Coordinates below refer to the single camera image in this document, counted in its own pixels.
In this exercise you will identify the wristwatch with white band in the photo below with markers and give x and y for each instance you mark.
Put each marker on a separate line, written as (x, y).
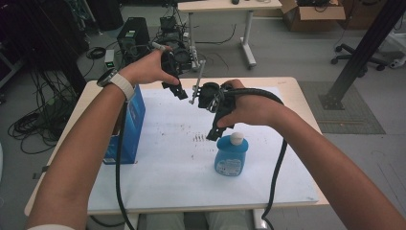
(119, 83)

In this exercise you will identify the person's leg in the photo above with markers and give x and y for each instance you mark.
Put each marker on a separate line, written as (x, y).
(228, 221)
(164, 222)

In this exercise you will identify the person's white sleeve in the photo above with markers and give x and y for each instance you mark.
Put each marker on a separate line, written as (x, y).
(51, 227)

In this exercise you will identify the blue cardboard box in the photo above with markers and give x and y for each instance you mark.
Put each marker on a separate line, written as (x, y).
(134, 123)

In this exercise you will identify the small grey device green light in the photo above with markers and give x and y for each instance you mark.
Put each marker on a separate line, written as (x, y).
(109, 59)

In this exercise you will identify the blue bottle with white cap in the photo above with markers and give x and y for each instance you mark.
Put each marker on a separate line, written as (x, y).
(231, 156)

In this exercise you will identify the white table leg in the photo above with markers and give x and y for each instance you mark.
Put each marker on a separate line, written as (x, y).
(259, 220)

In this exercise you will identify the person's right leg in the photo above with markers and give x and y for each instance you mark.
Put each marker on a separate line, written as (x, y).
(228, 221)

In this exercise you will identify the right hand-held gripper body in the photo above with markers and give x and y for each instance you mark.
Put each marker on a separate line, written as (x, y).
(210, 96)

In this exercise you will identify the black equipment on floor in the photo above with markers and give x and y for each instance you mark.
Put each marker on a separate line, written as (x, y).
(178, 35)

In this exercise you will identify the black metal stand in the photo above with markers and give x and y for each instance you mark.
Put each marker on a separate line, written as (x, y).
(360, 54)

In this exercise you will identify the person's left leg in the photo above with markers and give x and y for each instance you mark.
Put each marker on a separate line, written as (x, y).
(164, 222)

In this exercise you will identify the white desk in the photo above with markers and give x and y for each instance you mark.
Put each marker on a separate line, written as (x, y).
(223, 6)

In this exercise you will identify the white paper sheet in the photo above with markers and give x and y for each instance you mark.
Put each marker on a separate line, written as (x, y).
(175, 179)

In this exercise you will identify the grey floor mat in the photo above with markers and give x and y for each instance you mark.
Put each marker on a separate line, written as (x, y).
(351, 118)

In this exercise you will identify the black tape strip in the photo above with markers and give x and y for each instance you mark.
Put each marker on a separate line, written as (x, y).
(40, 173)

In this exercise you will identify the black office chair base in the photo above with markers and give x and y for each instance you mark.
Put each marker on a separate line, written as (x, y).
(357, 57)

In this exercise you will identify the person's left hand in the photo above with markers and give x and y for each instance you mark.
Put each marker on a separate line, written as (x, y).
(145, 72)

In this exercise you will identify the black computer tower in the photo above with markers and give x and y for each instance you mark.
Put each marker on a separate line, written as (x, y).
(132, 38)

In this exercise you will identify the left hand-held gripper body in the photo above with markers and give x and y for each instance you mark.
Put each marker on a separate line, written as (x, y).
(169, 65)

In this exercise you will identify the open brown cardboard box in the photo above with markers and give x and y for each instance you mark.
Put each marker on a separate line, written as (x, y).
(314, 16)

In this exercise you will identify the person's right hand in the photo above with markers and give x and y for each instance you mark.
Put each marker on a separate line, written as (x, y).
(255, 110)

